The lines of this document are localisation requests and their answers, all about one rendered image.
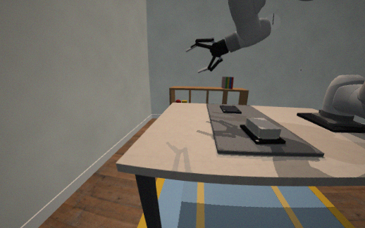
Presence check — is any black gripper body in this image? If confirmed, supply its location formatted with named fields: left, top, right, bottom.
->
left=210, top=39, right=229, bottom=57

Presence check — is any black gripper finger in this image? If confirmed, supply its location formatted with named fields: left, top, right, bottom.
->
left=198, top=52, right=223, bottom=73
left=186, top=37, right=216, bottom=52

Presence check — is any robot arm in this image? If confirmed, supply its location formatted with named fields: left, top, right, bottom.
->
left=225, top=0, right=365, bottom=127

